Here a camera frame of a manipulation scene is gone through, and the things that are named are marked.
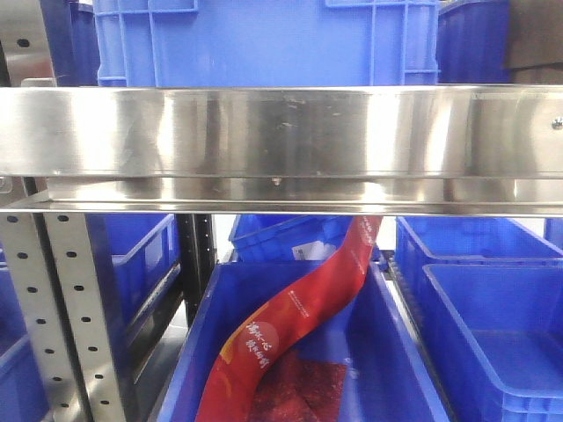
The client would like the blue bin behind centre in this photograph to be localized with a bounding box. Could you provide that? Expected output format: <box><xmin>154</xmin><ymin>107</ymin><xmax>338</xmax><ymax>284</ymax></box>
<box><xmin>229</xmin><ymin>214</ymin><xmax>382</xmax><ymax>263</ymax></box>

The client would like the blue bin lower left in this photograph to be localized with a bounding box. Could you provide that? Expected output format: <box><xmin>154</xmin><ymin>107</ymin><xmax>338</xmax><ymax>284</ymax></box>
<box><xmin>105</xmin><ymin>214</ymin><xmax>181</xmax><ymax>326</ymax></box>

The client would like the blue bin with red bag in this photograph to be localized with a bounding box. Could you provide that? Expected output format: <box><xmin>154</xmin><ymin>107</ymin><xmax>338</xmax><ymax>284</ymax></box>
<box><xmin>157</xmin><ymin>261</ymin><xmax>449</xmax><ymax>421</ymax></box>

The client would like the blue bin lower right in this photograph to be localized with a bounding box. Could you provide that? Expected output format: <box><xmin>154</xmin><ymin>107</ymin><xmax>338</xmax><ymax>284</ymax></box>
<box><xmin>395</xmin><ymin>216</ymin><xmax>562</xmax><ymax>421</ymax></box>

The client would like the blue bin on upper shelf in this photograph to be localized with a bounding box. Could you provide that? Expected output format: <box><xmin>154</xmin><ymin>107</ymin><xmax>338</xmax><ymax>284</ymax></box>
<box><xmin>93</xmin><ymin>1</ymin><xmax>439</xmax><ymax>87</ymax></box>

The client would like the red snack bag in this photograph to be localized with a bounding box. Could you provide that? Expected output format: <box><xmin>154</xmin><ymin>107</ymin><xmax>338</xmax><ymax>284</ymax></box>
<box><xmin>195</xmin><ymin>215</ymin><xmax>382</xmax><ymax>421</ymax></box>

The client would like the steel perforated rack upright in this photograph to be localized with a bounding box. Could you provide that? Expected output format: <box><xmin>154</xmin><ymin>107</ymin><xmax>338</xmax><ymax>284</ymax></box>
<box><xmin>1</xmin><ymin>212</ymin><xmax>137</xmax><ymax>421</ymax></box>

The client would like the steel shelf rail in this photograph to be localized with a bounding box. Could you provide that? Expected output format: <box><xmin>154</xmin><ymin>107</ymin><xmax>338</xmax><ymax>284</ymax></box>
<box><xmin>1</xmin><ymin>85</ymin><xmax>562</xmax><ymax>216</ymax></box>

